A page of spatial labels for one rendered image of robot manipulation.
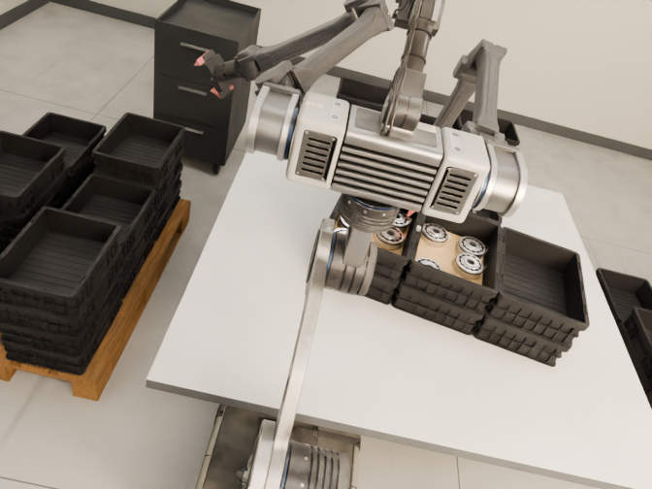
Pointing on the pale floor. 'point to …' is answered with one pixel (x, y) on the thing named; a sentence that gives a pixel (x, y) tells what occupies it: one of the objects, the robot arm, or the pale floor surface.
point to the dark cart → (185, 91)
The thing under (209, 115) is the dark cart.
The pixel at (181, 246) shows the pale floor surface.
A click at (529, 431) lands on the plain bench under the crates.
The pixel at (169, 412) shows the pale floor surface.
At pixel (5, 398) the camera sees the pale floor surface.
